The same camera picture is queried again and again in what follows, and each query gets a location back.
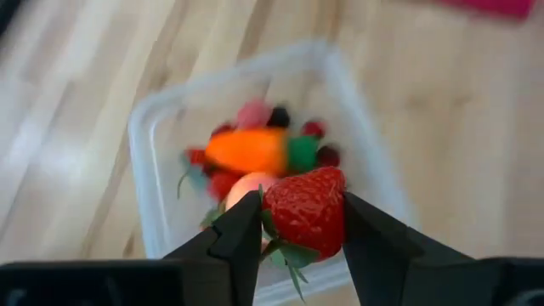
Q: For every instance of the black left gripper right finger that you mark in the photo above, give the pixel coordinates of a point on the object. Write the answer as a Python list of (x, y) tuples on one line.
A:
[(374, 246)]

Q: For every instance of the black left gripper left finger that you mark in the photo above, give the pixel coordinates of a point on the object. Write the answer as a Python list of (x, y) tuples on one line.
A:
[(238, 238)]

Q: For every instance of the toy peach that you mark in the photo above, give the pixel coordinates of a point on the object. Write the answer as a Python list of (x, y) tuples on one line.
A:
[(246, 187)]

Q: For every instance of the red toy strawberry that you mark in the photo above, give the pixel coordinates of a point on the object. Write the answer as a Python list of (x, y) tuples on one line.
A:
[(310, 212), (221, 185)]

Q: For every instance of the large red strawberry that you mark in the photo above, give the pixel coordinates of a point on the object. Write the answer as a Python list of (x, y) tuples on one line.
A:
[(246, 151)]

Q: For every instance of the red toy cherry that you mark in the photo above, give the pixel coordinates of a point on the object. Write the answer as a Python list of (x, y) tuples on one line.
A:
[(329, 156), (222, 128), (314, 128)]

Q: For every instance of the pink lumpy toy fruit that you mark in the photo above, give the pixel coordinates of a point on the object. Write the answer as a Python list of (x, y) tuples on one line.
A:
[(253, 115)]

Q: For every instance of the dark toy berry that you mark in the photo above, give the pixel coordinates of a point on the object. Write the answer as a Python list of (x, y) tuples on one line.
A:
[(279, 117)]

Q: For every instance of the clear plastic tupperware container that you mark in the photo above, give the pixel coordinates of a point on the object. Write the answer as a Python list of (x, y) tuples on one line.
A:
[(161, 191)]

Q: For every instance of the magenta cloth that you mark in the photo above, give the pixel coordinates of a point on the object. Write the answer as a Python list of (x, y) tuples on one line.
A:
[(489, 6)]

